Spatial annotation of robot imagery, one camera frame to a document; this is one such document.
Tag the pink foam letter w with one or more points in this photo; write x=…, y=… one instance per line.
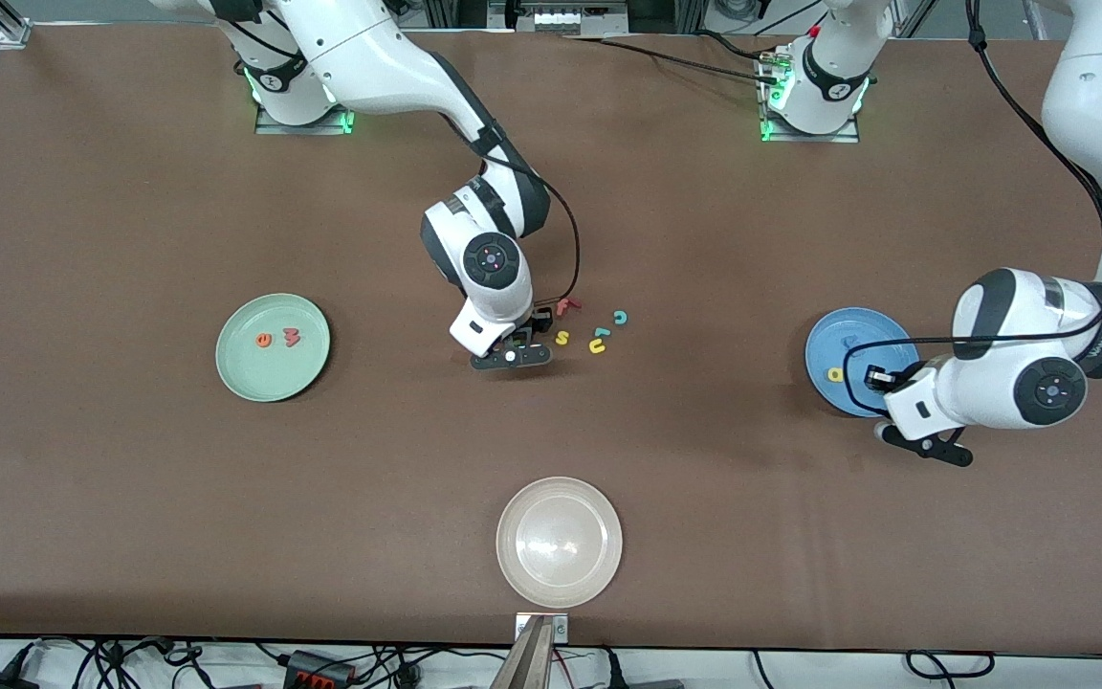
x=292, y=337

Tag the grey control box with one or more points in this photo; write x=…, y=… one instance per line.
x=556, y=19

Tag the green plate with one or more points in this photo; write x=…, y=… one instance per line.
x=254, y=375

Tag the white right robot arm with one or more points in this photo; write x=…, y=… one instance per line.
x=369, y=57

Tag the white plate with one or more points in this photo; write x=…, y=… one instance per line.
x=559, y=541

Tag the blue plate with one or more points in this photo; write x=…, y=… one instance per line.
x=828, y=335

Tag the red foam letter f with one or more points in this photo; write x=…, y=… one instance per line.
x=566, y=306

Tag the aluminium frame post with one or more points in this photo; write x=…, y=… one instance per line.
x=11, y=29

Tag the black orange power strip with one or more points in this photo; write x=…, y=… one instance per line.
x=317, y=670

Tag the metal camera mount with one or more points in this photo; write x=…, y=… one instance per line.
x=532, y=660

